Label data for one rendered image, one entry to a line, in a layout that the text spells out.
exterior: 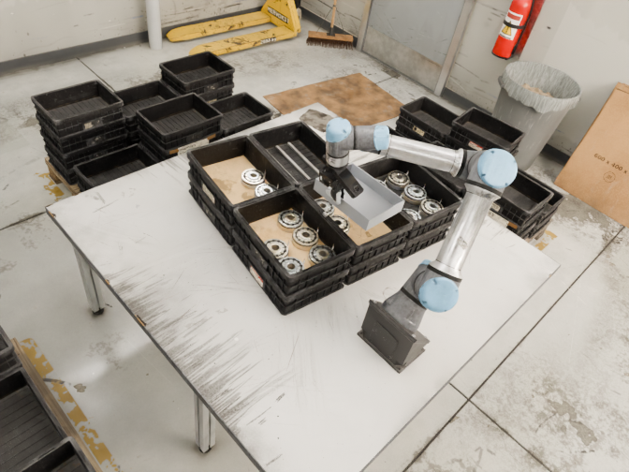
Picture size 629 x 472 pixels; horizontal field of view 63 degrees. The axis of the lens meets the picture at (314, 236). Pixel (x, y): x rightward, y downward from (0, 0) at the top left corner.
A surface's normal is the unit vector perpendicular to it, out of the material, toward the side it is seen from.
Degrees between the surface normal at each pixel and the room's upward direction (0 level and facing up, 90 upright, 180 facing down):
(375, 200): 3
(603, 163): 76
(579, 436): 0
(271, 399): 0
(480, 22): 90
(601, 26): 90
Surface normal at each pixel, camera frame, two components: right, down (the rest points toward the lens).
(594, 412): 0.15, -0.70
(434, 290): -0.07, 0.25
